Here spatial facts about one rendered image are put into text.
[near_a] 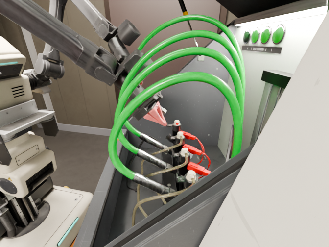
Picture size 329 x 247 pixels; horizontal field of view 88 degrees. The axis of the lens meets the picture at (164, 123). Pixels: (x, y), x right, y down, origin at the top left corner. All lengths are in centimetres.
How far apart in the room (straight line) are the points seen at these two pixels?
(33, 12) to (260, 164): 50
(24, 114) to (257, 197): 100
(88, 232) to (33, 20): 50
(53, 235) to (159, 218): 120
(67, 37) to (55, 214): 126
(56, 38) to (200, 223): 48
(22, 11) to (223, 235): 54
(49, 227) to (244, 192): 138
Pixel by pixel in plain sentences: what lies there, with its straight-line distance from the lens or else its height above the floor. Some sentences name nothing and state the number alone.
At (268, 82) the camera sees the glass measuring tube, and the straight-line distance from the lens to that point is 55.
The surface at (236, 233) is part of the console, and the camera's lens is 21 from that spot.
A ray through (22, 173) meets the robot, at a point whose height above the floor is 79.
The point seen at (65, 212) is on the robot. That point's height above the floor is 28.
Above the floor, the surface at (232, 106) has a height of 127.
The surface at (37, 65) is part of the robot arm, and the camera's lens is 107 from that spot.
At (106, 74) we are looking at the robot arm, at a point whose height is 128.
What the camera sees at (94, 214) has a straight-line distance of 54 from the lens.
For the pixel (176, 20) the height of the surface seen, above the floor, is 142.
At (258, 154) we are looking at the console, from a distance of 19.
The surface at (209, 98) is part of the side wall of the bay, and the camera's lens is 88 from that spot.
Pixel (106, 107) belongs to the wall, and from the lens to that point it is 267.
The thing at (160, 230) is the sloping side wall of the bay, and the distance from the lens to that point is 27.
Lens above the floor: 136
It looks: 26 degrees down
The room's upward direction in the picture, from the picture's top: straight up
